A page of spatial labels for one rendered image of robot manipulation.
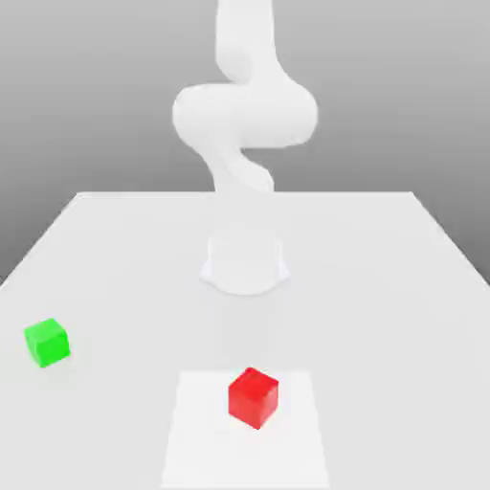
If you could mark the small green cube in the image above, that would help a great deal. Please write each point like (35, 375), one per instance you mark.
(46, 342)

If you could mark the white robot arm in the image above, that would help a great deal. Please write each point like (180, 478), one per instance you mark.
(245, 115)

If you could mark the small red cube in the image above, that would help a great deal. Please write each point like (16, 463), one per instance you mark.
(252, 398)

